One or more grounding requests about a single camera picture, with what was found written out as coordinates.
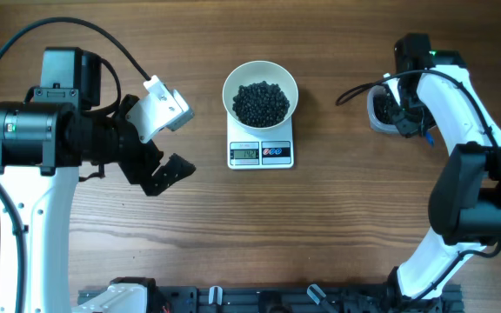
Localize clear plastic container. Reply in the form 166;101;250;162
367;86;399;135

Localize black beans in bowl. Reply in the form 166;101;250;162
232;81;290;128

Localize pink scoop blue handle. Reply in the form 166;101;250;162
424;131;435;148

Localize right black camera cable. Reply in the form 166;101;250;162
335;69;501;305

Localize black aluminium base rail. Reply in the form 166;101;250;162
76;284;464;313

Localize black beans pile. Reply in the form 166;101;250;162
372;93;397;125

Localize white digital kitchen scale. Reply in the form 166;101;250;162
227;116;295;170

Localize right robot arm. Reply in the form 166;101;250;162
391;33;501;310

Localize white bowl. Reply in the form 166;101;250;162
222;61;299;131

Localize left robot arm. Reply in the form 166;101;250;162
0;48;195;312

